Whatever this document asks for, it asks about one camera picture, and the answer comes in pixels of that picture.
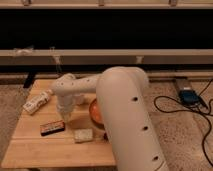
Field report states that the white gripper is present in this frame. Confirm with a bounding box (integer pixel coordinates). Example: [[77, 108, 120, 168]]
[[56, 95, 75, 122]]

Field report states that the dark rectangular eraser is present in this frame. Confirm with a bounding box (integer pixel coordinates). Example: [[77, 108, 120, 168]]
[[40, 121, 65, 136]]

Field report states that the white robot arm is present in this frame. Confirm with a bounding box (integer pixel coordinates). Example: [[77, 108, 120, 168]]
[[51, 67, 169, 171]]

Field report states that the white plastic cup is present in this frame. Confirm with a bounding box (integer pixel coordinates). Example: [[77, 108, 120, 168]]
[[75, 94, 84, 105]]

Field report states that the orange bowl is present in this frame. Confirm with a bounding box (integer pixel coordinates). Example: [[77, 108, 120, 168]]
[[89, 99, 103, 124]]

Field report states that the white squeeze bottle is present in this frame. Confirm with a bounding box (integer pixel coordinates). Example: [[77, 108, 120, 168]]
[[23, 89, 53, 115]]

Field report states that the brown sausage-shaped object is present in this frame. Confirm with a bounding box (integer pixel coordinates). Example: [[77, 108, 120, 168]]
[[103, 133, 108, 140]]

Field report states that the blue power adapter box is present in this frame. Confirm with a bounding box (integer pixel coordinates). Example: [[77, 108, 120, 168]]
[[178, 89, 199, 106]]

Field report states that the grey horizontal rail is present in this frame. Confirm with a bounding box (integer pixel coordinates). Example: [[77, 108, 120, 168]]
[[0, 49, 213, 66]]

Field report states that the black floor cable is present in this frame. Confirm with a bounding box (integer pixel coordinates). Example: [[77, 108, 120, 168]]
[[153, 78, 213, 168]]

